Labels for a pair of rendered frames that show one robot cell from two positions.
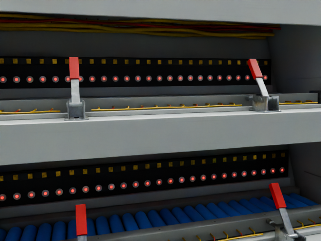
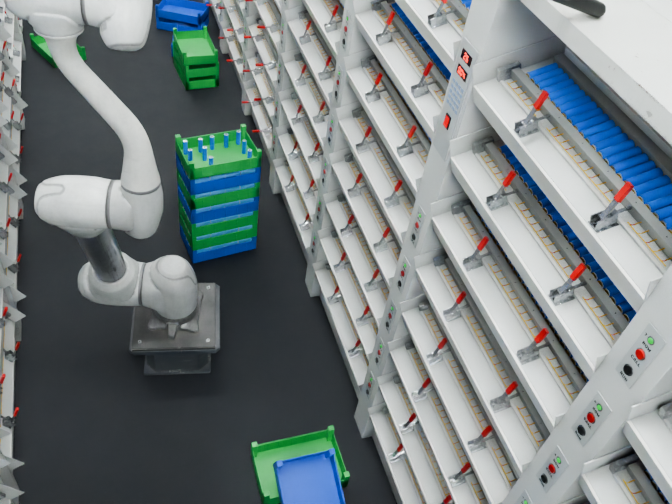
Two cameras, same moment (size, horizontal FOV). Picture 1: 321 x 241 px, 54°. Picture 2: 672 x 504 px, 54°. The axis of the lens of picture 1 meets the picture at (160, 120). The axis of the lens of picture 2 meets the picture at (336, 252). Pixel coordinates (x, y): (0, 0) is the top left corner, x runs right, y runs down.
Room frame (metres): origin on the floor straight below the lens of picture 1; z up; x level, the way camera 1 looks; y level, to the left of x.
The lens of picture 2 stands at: (0.07, -1.62, 2.19)
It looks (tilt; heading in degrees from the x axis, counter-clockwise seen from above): 45 degrees down; 81
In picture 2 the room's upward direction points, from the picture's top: 10 degrees clockwise
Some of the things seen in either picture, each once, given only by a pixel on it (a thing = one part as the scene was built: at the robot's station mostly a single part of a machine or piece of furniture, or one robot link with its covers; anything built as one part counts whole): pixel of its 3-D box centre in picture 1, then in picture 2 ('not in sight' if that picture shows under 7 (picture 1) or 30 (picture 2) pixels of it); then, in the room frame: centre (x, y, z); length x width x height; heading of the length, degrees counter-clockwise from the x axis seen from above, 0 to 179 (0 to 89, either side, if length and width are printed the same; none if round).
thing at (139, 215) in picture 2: not in sight; (138, 208); (-0.26, -0.28, 0.95); 0.14 x 0.13 x 0.18; 0
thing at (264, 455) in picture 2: not in sight; (299, 464); (0.26, -0.54, 0.04); 0.30 x 0.20 x 0.08; 16
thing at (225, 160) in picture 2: not in sight; (218, 150); (-0.13, 0.57, 0.52); 0.30 x 0.20 x 0.08; 24
